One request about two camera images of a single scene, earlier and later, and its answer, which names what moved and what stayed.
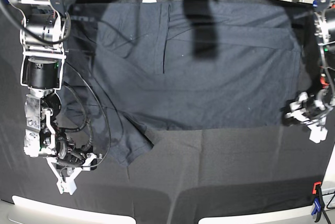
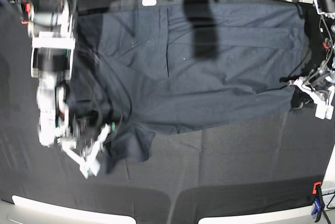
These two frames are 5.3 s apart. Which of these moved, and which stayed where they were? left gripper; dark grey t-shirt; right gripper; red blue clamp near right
Moved: left gripper; right gripper
Stayed: dark grey t-shirt; red blue clamp near right
